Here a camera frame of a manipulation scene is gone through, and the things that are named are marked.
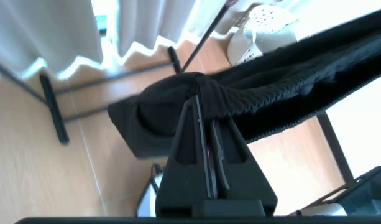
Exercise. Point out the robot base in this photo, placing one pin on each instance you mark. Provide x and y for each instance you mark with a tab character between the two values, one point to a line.
148	202

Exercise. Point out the white laundry basket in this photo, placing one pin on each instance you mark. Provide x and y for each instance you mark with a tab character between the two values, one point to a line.
271	28

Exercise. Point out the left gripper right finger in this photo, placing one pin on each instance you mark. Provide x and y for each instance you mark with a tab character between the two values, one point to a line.
246	186

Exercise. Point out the black shorts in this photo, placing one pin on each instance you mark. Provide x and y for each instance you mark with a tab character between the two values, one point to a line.
271	77

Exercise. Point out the black clothes rack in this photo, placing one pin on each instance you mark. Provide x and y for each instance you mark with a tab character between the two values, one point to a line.
55	112

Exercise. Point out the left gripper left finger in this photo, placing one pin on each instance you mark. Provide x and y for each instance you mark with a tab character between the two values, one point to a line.
184	186

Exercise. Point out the window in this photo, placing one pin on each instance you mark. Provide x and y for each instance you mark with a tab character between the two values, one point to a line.
103	12

